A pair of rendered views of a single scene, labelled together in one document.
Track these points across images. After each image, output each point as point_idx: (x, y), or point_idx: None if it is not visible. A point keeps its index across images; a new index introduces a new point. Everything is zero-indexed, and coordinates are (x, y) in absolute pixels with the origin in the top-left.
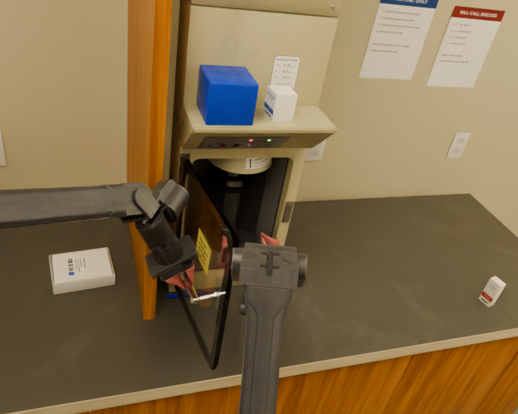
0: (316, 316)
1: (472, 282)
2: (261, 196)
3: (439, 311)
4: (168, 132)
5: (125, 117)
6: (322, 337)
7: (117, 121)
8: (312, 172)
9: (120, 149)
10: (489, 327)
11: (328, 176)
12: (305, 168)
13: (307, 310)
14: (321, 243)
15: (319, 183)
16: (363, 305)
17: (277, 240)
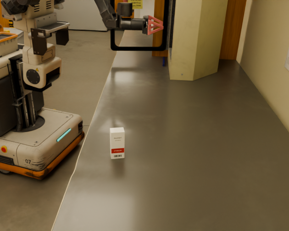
0: (137, 84)
1: (146, 160)
2: None
3: (119, 125)
4: (255, 14)
5: (250, 0)
6: (121, 82)
7: (249, 2)
8: (286, 84)
9: (246, 20)
10: (89, 143)
11: None
12: (285, 77)
13: (143, 82)
14: (208, 100)
15: (287, 101)
16: (139, 98)
17: (150, 20)
